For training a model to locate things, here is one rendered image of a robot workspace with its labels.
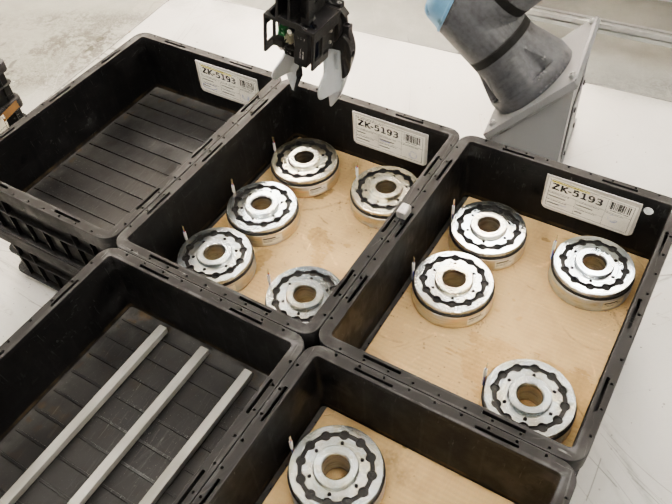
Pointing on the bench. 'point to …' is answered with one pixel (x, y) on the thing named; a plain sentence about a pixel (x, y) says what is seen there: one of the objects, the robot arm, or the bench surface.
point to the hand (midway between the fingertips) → (315, 86)
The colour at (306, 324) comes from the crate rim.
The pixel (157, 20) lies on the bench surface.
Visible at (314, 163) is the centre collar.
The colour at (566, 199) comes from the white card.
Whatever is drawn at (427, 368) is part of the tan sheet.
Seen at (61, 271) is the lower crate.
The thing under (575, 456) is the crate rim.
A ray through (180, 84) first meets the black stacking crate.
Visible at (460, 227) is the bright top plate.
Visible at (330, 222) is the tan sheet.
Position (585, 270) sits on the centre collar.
